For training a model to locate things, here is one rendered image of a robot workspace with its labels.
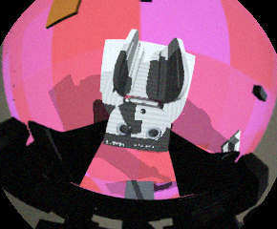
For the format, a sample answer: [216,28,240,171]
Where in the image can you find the orange flat plate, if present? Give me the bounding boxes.
[44,0,81,29]

